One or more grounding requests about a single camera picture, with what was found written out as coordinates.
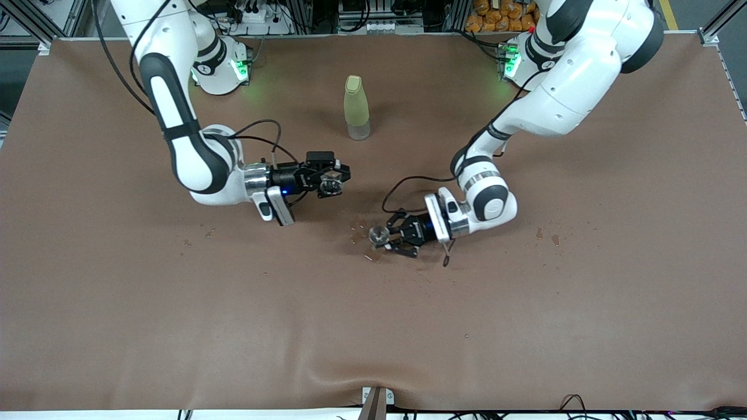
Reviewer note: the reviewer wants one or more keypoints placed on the brown table cover mat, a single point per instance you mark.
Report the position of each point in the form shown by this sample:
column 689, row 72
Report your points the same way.
column 373, row 321

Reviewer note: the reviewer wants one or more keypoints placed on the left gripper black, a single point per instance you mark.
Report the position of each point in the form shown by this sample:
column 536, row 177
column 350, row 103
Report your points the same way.
column 419, row 228

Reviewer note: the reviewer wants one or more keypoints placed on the white power strip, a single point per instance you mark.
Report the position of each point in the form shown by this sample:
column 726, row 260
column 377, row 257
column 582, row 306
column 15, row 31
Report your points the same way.
column 259, row 20

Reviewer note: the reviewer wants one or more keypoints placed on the spilled brown liquid puddle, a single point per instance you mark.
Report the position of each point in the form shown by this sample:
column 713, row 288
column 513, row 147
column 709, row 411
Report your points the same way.
column 372, row 255

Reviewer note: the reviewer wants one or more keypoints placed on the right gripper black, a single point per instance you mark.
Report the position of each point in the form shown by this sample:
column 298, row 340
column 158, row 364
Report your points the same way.
column 285, row 175

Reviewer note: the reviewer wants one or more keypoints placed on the clear glass measuring cup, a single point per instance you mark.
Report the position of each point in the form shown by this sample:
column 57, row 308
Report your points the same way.
column 332, row 185

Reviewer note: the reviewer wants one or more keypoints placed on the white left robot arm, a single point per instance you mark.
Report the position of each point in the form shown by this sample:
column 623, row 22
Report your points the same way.
column 578, row 76

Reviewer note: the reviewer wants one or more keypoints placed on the steel shaker cup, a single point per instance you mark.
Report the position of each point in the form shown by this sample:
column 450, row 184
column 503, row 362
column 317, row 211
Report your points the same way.
column 379, row 235

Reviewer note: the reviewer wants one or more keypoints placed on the aluminium frame post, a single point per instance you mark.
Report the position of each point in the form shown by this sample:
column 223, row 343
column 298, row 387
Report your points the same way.
column 721, row 20
column 35, row 28

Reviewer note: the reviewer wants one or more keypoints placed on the yellow-green frosted bottle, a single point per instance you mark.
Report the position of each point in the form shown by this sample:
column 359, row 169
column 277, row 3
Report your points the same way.
column 356, row 108

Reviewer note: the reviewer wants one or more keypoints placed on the orange snack bags pile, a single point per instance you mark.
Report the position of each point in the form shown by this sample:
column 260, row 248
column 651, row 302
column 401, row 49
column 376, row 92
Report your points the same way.
column 490, row 17

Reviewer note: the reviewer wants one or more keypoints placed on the table edge bracket with post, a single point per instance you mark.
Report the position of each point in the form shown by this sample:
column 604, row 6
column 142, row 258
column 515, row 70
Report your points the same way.
column 376, row 408

